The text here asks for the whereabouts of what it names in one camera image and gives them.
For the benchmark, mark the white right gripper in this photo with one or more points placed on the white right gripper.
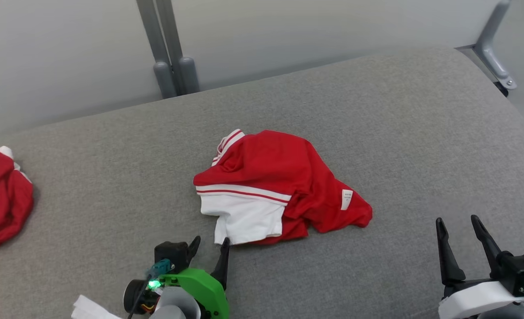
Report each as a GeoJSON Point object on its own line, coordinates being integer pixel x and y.
{"type": "Point", "coordinates": [479, 301]}

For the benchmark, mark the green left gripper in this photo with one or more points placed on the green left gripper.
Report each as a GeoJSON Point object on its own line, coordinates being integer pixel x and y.
{"type": "Point", "coordinates": [199, 288]}

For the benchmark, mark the red and white striped shirt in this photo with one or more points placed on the red and white striped shirt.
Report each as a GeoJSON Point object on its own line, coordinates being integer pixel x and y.
{"type": "Point", "coordinates": [279, 164]}

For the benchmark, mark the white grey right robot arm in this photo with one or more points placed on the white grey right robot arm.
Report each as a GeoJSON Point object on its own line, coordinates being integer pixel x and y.
{"type": "Point", "coordinates": [510, 316]}

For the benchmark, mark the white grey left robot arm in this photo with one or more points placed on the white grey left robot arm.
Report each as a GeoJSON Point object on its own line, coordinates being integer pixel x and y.
{"type": "Point", "coordinates": [177, 306]}

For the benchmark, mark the crumpled red garment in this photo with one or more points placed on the crumpled red garment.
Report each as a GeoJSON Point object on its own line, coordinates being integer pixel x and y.
{"type": "Point", "coordinates": [0, 199]}

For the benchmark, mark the grey fabric sofa cushion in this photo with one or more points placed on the grey fabric sofa cushion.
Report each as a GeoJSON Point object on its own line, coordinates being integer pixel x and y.
{"type": "Point", "coordinates": [399, 141]}

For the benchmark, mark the grey angled metal bracket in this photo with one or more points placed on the grey angled metal bracket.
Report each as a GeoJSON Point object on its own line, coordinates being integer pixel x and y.
{"type": "Point", "coordinates": [487, 44]}

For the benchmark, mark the grey metal frame post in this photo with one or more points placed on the grey metal frame post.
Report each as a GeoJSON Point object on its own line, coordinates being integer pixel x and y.
{"type": "Point", "coordinates": [155, 40]}
{"type": "Point", "coordinates": [180, 48]}

